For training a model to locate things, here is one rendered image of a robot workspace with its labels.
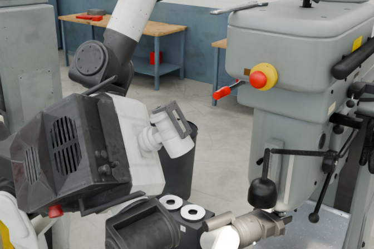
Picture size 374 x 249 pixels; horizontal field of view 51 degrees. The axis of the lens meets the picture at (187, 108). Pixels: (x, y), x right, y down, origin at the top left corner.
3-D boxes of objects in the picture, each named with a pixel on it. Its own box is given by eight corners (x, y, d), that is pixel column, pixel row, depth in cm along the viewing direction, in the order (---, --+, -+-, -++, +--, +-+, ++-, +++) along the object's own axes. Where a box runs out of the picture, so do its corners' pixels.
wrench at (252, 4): (221, 15, 84) (221, 11, 83) (205, 14, 86) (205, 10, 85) (267, 5, 102) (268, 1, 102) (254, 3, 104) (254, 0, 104)
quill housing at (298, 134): (303, 226, 110) (320, 121, 98) (237, 200, 121) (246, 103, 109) (324, 194, 125) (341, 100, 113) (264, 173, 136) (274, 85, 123)
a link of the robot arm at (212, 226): (255, 245, 113) (224, 260, 107) (235, 247, 122) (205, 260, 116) (242, 207, 115) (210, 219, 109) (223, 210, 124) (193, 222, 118)
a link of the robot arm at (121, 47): (94, 20, 98) (72, 70, 98) (123, 32, 95) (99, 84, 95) (117, 34, 109) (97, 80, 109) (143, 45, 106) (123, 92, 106)
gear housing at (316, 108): (324, 128, 95) (330, 88, 91) (234, 104, 107) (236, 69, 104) (358, 91, 120) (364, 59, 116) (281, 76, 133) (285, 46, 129)
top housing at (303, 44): (321, 100, 83) (334, 24, 77) (215, 76, 97) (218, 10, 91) (369, 56, 119) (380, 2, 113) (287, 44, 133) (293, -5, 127)
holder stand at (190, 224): (195, 272, 143) (197, 227, 135) (148, 247, 154) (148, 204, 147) (212, 253, 152) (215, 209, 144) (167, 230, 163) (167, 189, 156)
